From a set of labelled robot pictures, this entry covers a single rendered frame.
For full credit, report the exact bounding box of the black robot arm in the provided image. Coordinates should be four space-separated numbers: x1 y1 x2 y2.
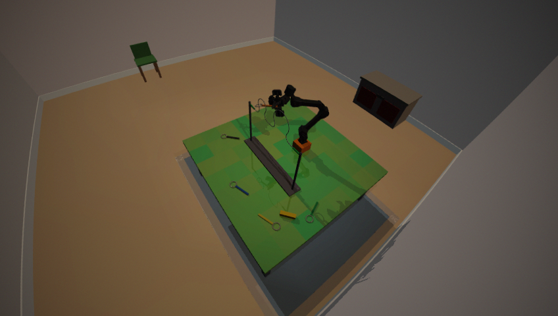
268 84 329 144

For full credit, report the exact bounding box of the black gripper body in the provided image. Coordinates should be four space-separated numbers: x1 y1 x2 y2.
272 89 287 117

